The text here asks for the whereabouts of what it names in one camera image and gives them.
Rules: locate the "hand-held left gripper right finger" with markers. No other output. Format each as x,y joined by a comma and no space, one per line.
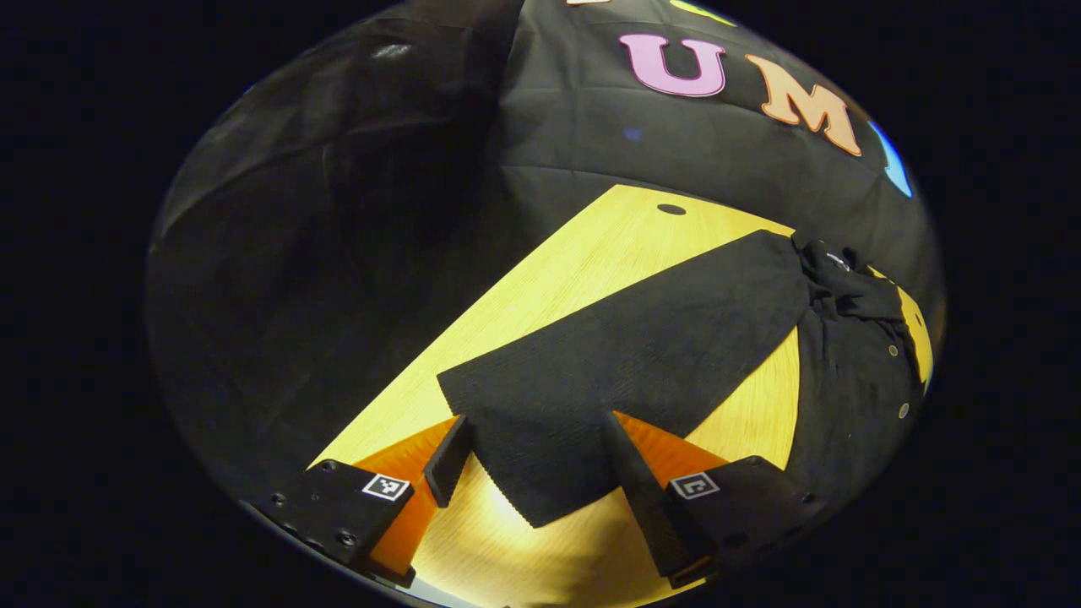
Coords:
646,507

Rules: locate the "black buttoned jacket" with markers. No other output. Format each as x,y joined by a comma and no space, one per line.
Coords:
642,355

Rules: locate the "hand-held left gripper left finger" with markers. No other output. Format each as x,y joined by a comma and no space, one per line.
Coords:
450,460

